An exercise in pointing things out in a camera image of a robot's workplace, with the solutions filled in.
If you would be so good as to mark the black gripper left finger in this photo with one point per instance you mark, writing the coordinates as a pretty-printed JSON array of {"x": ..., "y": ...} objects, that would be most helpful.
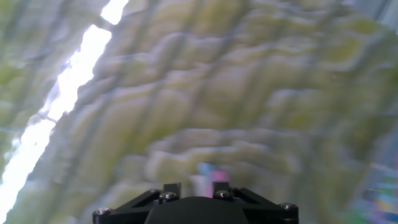
[{"x": 124, "y": 208}]

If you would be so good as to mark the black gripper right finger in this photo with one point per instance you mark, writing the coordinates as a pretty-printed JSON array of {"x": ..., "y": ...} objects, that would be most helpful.
[{"x": 267, "y": 208}]

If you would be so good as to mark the pink blue white puzzle piece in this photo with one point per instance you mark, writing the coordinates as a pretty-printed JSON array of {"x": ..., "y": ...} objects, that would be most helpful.
[{"x": 214, "y": 179}]

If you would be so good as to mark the green marble pattern mat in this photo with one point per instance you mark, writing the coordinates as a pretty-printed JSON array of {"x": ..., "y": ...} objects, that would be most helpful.
[{"x": 199, "y": 93}]

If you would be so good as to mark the butterfly girl puzzle board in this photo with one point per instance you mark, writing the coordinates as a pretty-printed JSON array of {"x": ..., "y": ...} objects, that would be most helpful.
[{"x": 382, "y": 202}]

